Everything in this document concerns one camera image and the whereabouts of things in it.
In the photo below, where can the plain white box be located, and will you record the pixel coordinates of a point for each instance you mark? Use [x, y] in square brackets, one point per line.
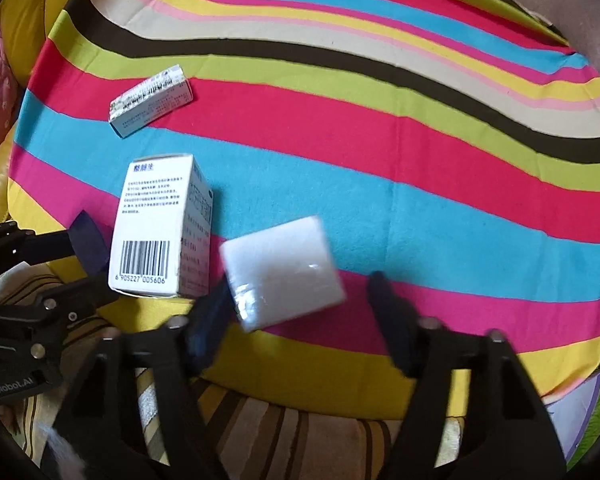
[282, 272]

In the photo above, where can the beige striped cushion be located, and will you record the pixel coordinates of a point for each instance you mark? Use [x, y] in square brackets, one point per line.
[290, 445]

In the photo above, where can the white box blue print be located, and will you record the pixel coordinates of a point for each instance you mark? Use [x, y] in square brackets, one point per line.
[157, 225]

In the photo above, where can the small blue white box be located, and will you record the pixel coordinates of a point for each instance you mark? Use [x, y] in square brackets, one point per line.
[150, 101]

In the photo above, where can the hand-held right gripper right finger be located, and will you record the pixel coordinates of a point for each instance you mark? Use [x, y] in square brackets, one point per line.
[391, 322]

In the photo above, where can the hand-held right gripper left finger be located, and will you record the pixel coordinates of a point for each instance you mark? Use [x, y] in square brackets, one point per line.
[207, 327]

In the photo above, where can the multicoloured striped cloth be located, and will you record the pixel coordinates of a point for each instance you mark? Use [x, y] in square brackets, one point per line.
[380, 135]

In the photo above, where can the white lilac open box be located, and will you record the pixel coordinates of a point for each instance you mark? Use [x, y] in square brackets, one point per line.
[575, 410]

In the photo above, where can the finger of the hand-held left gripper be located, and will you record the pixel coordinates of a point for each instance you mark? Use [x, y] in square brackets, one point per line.
[80, 297]
[87, 242]

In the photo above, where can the yellow leather sofa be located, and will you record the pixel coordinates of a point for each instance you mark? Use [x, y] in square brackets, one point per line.
[20, 5]

